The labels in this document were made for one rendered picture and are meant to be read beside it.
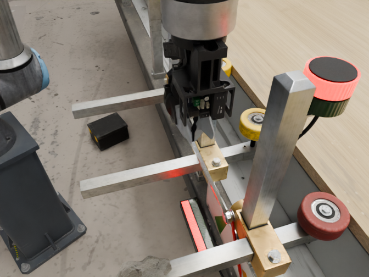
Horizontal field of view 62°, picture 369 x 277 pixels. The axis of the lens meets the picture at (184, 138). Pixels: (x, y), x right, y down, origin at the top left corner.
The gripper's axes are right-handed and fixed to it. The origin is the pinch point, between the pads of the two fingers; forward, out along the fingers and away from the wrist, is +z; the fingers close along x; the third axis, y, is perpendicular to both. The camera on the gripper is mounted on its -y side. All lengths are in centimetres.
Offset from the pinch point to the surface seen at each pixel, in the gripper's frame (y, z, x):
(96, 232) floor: -46, 99, -32
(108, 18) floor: -289, 99, 5
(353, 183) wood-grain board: 13.1, 9.1, 27.8
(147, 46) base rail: -87, 29, 9
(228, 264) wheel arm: 18.2, 14.4, 0.9
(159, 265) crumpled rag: 15.8, 12.1, -10.4
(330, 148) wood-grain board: 4.1, 9.1, 29.3
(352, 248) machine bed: 19.9, 22.0, 27.9
